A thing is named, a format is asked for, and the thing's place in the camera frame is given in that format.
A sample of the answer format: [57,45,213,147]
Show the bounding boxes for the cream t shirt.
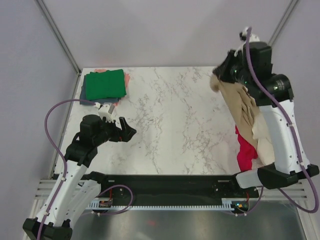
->
[252,112,275,166]

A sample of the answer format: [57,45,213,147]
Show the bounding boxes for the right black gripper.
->
[215,49,254,88]

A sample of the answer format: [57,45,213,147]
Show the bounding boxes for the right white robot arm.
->
[210,41,320,197]

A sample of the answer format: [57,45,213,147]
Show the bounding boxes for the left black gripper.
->
[93,115,136,146]

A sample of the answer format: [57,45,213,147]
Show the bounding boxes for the aluminium frame post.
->
[34,0,83,76]
[268,0,300,47]

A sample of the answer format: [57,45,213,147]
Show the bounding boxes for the folded pink t shirt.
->
[93,68,131,106]

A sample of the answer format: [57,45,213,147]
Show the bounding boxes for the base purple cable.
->
[91,184,135,217]
[228,186,265,218]

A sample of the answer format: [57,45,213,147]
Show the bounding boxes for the folded blue t shirt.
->
[79,74,121,106]

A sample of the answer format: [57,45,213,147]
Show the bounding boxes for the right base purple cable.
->
[228,186,265,218]

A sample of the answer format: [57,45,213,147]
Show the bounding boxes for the folded green t shirt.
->
[85,69,127,101]

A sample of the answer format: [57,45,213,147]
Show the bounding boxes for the left aluminium frame post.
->
[34,0,83,76]

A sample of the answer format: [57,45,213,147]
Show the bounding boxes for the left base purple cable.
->
[91,184,135,217]

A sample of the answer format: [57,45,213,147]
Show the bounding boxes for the red t shirt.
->
[235,126,258,172]

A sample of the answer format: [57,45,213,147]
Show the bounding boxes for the tan t shirt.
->
[209,74,260,149]

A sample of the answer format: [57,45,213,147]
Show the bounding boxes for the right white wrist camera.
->
[234,26,261,57]

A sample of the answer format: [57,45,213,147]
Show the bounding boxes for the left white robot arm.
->
[22,114,137,240]

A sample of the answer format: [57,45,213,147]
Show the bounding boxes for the white cable duct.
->
[86,199,235,211]

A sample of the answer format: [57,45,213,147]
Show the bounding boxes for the right aluminium frame post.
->
[268,0,300,47]

